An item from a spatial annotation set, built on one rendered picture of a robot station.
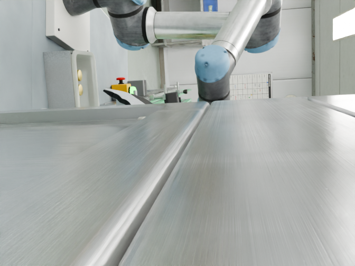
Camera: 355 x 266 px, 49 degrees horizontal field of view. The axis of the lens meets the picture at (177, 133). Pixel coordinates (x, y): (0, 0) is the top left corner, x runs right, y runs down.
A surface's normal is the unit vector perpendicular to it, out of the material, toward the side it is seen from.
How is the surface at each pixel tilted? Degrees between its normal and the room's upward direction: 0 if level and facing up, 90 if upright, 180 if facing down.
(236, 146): 90
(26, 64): 0
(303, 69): 90
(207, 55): 90
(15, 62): 0
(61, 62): 90
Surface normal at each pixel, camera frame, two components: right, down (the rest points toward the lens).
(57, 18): 0.99, -0.04
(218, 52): -0.13, -0.66
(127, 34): -0.20, 0.75
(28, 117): -0.13, 0.14
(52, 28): -0.14, -0.07
